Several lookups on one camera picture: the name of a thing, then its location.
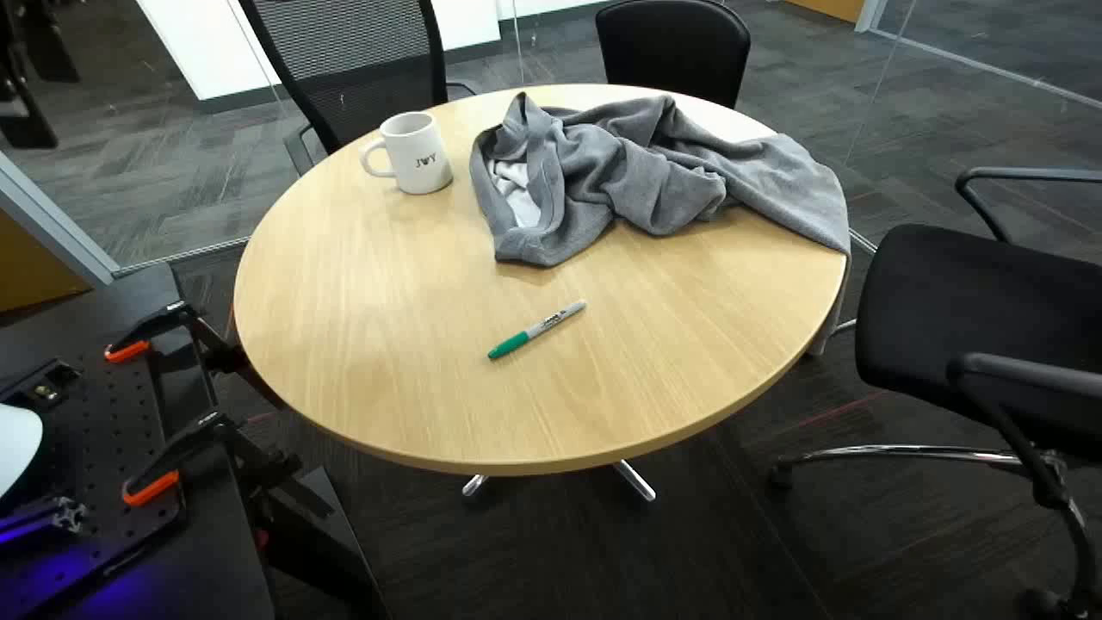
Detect black mesh office chair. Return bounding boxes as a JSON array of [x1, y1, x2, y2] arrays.
[[237, 0, 475, 172]]

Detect green capped marker pen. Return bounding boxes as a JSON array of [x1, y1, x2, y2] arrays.
[[484, 301, 589, 361]]

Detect black fabric office chair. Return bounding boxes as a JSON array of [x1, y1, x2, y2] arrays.
[[596, 0, 750, 108]]

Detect grey crumpled sweatshirt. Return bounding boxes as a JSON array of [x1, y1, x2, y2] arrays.
[[467, 95, 849, 270]]

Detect round wooden table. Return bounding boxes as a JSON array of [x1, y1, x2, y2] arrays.
[[234, 83, 849, 480]]

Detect white printed coffee mug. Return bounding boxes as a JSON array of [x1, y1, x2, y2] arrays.
[[362, 110, 451, 196]]

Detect orange handled clamp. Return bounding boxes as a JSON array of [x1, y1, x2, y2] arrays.
[[103, 301, 247, 371], [120, 414, 299, 511]]

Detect black armrest office chair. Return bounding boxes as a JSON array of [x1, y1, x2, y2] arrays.
[[766, 166, 1102, 620]]

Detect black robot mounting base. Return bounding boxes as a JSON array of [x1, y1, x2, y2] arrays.
[[0, 270, 386, 620]]

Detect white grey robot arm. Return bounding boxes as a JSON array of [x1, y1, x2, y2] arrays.
[[0, 405, 45, 498]]

